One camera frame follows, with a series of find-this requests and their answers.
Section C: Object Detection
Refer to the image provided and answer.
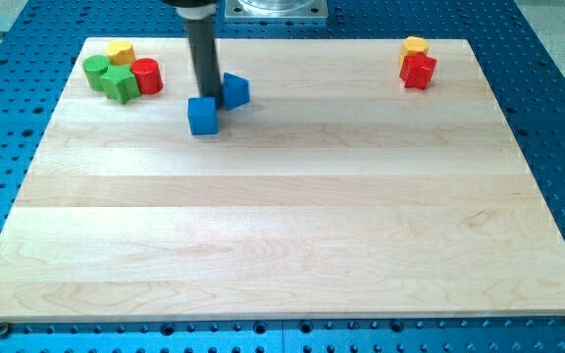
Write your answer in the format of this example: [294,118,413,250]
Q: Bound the red star block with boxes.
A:
[399,52,437,90]

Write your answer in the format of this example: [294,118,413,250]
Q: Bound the green cylinder block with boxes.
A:
[82,55,110,91]

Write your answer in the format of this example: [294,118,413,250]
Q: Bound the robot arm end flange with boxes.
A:
[162,0,218,21]

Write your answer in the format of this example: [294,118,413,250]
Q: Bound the red cylinder block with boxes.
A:
[130,58,164,95]

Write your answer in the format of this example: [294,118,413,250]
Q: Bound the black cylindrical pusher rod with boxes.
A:
[185,15,223,108]

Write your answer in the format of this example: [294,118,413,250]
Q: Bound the yellow hexagon block right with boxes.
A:
[399,36,430,65]

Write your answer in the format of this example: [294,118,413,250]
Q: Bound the blue triangular block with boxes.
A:
[222,73,250,111]

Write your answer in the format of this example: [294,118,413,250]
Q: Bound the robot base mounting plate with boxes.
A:
[224,0,329,22]

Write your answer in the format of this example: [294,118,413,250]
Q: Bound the yellow block left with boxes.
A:
[105,40,135,66]

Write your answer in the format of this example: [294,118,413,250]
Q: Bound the blue cube block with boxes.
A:
[187,97,218,135]

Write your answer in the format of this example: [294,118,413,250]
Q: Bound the wooden board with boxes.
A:
[0,38,565,323]

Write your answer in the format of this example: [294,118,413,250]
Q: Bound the green star block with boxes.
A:
[100,65,141,104]

